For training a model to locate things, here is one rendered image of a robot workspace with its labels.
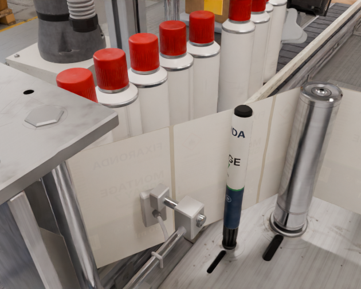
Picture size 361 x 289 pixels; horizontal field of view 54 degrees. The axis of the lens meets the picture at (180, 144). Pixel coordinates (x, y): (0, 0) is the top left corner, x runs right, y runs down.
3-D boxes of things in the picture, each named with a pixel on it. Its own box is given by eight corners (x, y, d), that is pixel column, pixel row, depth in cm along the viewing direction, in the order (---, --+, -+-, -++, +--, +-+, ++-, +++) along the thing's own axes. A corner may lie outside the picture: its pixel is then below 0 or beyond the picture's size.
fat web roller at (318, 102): (298, 243, 42) (339, 107, 30) (263, 226, 44) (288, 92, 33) (312, 219, 45) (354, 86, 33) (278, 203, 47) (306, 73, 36)
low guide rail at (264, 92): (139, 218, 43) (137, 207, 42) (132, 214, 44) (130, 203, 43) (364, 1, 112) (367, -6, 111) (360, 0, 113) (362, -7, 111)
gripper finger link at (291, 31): (292, 58, 69) (309, 9, 67) (264, 51, 72) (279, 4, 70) (296, 60, 72) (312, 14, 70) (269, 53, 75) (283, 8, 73)
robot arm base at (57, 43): (70, 70, 75) (58, 23, 68) (26, 53, 82) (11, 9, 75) (120, 44, 84) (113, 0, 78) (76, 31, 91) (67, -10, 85)
